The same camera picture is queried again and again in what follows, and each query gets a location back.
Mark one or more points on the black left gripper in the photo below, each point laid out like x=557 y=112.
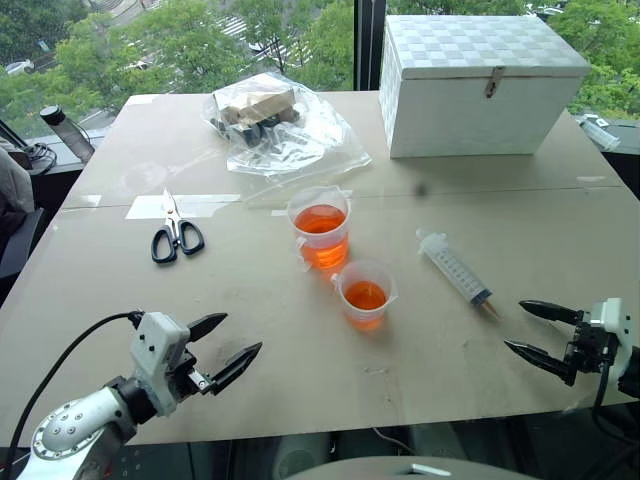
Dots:
x=184 y=376

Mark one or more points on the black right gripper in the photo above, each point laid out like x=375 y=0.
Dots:
x=592 y=345

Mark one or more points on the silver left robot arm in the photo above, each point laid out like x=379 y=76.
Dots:
x=75 y=420

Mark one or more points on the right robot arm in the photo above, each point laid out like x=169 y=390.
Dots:
x=631 y=382

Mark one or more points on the large clear plastic syringe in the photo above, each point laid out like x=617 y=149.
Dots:
x=457 y=270

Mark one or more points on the large beaker orange liquid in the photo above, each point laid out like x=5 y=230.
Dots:
x=320 y=235

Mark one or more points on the small beaker orange liquid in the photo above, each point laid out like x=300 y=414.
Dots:
x=366 y=300

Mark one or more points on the clear syringe in wrapper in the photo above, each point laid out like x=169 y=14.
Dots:
x=600 y=132

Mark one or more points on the grey water bottle black cap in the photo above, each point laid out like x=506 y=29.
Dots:
x=70 y=132

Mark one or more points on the grey rounded robot body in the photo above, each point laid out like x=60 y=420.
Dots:
x=380 y=472

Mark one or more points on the clear plastic bag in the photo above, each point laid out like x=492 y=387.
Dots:
x=310 y=145

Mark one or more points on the white checkered storage box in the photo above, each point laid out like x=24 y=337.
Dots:
x=465 y=115

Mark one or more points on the brown cardboard box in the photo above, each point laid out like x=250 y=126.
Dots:
x=260 y=106

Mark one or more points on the person in grey clothing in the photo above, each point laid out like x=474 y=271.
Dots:
x=12 y=190

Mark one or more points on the white parked car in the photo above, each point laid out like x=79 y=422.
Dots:
x=20 y=66

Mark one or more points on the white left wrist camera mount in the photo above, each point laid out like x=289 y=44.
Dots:
x=155 y=345

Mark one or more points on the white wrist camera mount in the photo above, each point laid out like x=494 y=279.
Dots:
x=155 y=345
x=612 y=314

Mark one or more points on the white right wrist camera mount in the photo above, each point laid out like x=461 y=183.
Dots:
x=612 y=314

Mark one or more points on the black window frame post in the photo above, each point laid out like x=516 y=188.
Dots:
x=370 y=45

